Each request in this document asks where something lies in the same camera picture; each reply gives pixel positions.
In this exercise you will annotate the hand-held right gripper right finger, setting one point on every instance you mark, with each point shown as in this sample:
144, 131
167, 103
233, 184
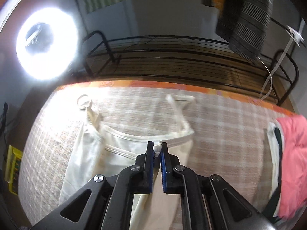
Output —
163, 172

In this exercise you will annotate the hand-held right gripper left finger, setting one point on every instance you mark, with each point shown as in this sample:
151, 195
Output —
151, 170

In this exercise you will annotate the white tank top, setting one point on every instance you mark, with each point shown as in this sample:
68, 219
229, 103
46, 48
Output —
112, 146

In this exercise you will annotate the checkered bed sheet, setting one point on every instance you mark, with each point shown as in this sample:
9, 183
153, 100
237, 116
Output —
220, 134

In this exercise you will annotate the black metal rack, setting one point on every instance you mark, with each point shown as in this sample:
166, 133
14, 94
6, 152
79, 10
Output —
191, 62

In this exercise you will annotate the white and black garment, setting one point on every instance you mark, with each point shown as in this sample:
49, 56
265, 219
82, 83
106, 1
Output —
278, 179

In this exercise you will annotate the pink garment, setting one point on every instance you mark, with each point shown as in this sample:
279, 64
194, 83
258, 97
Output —
292, 158

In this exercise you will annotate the yellow box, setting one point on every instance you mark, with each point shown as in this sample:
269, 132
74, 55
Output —
14, 167

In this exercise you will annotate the dark striped hanging cloth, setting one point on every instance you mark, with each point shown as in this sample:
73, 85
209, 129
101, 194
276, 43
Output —
244, 16

